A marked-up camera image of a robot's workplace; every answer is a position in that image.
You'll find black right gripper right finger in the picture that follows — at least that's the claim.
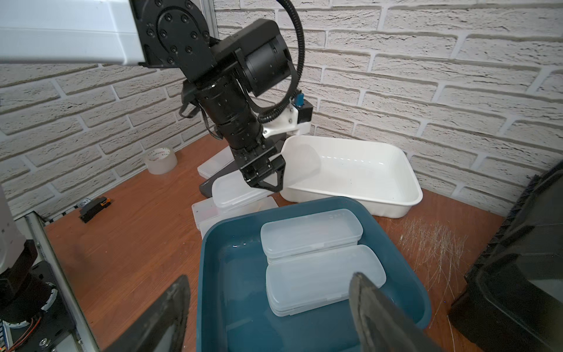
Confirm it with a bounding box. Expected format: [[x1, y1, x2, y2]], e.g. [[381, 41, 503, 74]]
[[349, 272, 441, 351]]

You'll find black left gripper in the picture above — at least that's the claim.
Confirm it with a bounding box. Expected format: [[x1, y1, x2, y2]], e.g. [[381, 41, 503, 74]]
[[231, 140, 286, 193]]

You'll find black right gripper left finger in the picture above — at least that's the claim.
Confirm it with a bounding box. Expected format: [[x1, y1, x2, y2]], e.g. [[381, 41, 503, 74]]
[[106, 275, 191, 352]]

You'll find clear pencil case rounded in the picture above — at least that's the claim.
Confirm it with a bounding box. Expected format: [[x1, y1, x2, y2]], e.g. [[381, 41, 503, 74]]
[[265, 245, 387, 317], [212, 170, 272, 213], [260, 209, 364, 263]]

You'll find clear pencil case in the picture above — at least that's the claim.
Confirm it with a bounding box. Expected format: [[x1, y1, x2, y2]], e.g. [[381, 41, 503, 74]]
[[197, 147, 234, 179], [191, 198, 218, 230], [199, 197, 278, 238]]

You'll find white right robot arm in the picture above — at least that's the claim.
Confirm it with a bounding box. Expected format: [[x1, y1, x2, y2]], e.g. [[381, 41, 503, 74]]
[[1, 194, 441, 351]]

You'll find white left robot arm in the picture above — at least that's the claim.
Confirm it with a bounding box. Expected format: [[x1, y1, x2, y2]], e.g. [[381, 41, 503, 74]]
[[1, 1, 305, 192]]

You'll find black pencil case near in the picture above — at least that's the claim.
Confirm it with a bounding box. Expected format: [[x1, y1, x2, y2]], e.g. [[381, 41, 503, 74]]
[[199, 166, 243, 199]]

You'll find teal plastic tray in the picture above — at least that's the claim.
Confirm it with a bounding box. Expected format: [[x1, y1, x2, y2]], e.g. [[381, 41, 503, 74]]
[[196, 197, 432, 351]]

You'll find clear tape roll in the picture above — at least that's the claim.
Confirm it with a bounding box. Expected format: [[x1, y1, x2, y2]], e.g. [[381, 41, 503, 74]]
[[143, 148, 177, 175]]

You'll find white plastic tray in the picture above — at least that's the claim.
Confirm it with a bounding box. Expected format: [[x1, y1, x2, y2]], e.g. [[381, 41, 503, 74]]
[[281, 136, 423, 219]]

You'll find black plastic toolbox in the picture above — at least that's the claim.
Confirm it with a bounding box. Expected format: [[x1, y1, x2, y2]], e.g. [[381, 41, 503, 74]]
[[449, 164, 562, 351]]

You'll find small black clamp part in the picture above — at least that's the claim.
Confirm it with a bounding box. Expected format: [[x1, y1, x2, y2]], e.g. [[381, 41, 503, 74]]
[[79, 197, 112, 223]]

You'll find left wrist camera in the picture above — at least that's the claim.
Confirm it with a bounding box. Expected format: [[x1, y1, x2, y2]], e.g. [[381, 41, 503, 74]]
[[261, 92, 315, 139]]

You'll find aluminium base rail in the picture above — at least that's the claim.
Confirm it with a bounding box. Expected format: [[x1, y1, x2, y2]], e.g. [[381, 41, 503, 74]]
[[16, 213, 100, 351]]

